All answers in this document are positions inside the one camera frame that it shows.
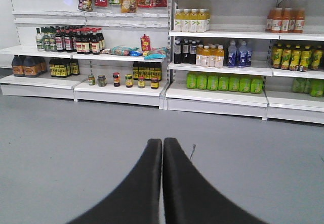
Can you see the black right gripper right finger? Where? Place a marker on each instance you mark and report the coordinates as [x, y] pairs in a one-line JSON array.
[[190, 198]]

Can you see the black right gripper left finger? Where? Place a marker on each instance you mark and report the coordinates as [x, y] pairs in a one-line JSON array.
[[136, 198]]

